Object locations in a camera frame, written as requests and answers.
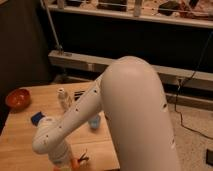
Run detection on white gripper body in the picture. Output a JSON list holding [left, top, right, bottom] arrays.
[[48, 141, 73, 171]]

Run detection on orange pepper with dark stem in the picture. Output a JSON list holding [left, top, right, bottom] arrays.
[[70, 152, 89, 171]]

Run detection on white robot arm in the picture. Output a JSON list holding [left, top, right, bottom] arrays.
[[32, 56, 181, 171]]

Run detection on blue sponge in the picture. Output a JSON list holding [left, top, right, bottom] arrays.
[[31, 112, 44, 126]]

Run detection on small blue cup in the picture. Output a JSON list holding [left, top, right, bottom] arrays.
[[88, 114, 101, 130]]

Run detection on white bottle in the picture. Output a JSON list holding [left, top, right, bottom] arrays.
[[57, 88, 72, 112]]

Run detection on red-brown bowl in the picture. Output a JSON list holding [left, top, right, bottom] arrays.
[[5, 88, 31, 110]]

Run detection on wooden shelf with clutter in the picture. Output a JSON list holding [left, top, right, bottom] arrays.
[[40, 0, 213, 29]]

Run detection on black cable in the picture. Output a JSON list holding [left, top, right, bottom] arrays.
[[173, 29, 213, 141]]

